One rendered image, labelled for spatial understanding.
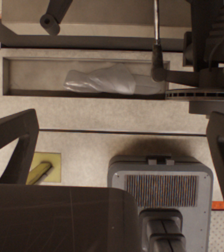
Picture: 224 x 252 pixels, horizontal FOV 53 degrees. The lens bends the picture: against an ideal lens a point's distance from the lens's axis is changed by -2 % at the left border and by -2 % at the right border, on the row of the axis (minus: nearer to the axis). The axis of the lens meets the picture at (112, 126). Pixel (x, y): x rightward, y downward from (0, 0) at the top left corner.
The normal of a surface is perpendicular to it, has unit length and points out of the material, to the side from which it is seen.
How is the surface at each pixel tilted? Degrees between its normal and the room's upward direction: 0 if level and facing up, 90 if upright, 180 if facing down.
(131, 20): 0
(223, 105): 20
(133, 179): 0
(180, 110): 0
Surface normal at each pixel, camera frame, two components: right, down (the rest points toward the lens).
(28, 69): -0.01, 0.10
